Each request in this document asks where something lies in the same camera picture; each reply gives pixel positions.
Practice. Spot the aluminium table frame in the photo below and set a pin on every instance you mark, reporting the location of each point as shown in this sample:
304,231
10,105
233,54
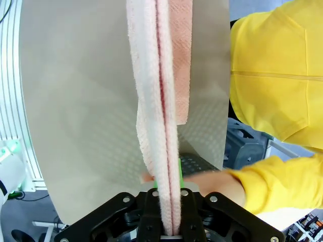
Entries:
15,88

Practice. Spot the person in yellow hoodie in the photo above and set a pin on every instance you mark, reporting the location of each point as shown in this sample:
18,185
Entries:
275,63

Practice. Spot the dark grey plastic basket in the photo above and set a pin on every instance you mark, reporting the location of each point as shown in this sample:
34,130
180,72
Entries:
196,164

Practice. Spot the person's left hand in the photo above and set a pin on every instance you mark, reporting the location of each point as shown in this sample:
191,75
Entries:
217,187

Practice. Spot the person's left forearm yellow sleeve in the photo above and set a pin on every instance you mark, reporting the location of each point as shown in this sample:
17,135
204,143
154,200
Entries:
277,181

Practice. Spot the shelf with small items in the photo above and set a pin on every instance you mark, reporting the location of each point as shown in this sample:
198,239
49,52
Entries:
308,227

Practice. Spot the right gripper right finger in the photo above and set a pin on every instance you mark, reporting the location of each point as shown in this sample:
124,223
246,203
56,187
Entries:
189,216

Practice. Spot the pink terry towel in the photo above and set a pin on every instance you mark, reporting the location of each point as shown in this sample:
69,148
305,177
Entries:
151,75

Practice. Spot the white stand legs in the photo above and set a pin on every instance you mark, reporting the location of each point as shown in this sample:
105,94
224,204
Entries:
49,225

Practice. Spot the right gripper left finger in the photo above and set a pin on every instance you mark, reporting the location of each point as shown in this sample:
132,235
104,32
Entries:
149,216

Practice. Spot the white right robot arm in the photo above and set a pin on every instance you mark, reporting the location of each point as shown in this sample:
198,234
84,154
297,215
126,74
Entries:
10,171

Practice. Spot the black equipment case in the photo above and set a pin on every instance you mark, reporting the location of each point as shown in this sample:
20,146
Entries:
242,148

